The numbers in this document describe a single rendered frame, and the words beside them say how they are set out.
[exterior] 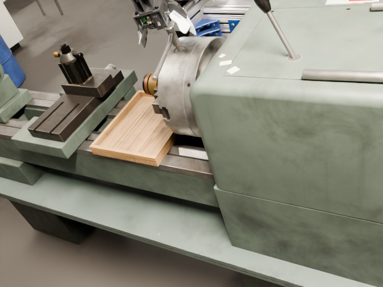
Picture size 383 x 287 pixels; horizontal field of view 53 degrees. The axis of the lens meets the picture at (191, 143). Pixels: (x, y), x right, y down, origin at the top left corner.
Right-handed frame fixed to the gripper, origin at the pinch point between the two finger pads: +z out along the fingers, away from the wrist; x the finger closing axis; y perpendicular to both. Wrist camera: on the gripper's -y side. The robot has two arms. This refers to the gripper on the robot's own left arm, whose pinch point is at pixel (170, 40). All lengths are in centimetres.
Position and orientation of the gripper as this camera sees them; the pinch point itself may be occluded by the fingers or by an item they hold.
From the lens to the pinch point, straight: 109.9
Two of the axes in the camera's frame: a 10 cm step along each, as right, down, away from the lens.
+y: -0.7, 8.0, -6.0
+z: 3.2, 5.9, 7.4
